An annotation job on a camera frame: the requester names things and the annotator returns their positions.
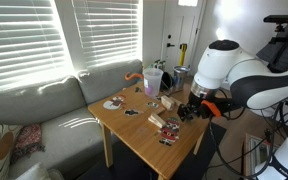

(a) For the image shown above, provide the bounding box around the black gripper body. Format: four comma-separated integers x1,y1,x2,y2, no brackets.
185,92,215,120

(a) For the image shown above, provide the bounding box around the single wooden block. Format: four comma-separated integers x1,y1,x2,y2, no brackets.
169,96,183,108

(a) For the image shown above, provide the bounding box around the red green Santa cutout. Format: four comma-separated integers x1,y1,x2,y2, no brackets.
158,116,181,147

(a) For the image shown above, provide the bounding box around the leaning wooden block stack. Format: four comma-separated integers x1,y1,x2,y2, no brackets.
147,112,167,129

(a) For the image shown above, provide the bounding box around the small square sticker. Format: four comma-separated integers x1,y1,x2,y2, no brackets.
146,101,160,109

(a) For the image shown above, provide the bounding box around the metal tumbler cup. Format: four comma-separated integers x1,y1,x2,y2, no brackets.
172,65,191,92

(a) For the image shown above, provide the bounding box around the black round object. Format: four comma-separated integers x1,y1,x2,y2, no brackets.
160,71,175,92

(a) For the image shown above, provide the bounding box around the clear plastic pitcher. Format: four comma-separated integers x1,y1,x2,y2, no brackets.
142,67,164,98

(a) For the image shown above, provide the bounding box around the wooden table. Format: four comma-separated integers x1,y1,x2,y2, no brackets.
87,80,220,180

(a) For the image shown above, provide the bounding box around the dark penguin sticker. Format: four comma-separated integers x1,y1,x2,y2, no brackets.
123,108,145,117

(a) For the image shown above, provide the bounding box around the green print clear package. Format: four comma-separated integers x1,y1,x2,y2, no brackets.
152,59,167,72

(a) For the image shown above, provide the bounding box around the short yellow pole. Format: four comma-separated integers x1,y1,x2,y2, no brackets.
178,43,189,67

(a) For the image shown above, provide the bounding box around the orange plush octopus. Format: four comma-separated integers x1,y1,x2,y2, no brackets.
123,71,145,82

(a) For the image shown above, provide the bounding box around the snowman cutout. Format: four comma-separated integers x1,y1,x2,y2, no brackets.
102,94,127,111

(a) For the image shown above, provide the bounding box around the dark floor rug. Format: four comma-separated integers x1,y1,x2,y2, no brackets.
77,121,228,180

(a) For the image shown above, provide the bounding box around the white door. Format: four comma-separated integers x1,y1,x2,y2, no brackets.
160,0,207,78

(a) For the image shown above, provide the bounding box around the black folding stand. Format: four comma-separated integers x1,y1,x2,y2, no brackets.
256,13,288,74

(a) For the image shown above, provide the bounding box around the narrow white window blind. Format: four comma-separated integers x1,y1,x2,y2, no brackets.
71,0,142,70

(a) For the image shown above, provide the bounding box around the grey fabric sofa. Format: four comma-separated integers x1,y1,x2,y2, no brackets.
0,59,144,180

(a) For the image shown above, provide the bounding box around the red patterned cloth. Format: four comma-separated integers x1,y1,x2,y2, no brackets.
11,124,46,165

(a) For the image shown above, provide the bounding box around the wide white window blind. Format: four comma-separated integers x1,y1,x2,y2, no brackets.
0,0,74,93

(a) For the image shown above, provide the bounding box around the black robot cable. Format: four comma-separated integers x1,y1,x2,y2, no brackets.
206,89,288,180

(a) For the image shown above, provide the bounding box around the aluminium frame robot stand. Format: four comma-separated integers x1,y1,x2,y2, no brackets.
243,133,276,180

